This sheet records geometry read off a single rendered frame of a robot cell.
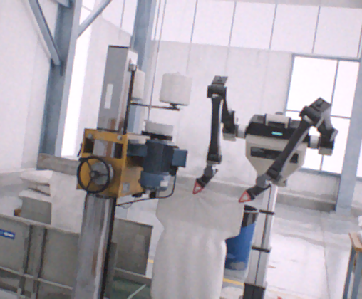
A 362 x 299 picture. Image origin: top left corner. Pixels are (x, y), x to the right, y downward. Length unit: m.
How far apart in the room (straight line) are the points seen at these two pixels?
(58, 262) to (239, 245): 2.44
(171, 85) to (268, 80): 8.37
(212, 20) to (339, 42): 3.10
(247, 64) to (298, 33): 1.38
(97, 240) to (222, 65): 8.89
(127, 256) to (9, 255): 0.76
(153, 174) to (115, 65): 0.56
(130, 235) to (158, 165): 0.97
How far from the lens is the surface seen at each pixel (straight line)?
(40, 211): 3.27
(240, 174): 10.47
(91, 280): 2.23
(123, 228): 2.95
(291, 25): 10.75
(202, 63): 10.86
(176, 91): 2.18
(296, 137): 2.20
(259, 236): 2.93
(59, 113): 8.18
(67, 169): 2.73
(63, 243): 2.56
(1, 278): 2.86
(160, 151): 2.05
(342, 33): 10.68
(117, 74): 2.10
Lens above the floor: 1.41
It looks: 3 degrees down
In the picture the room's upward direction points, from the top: 8 degrees clockwise
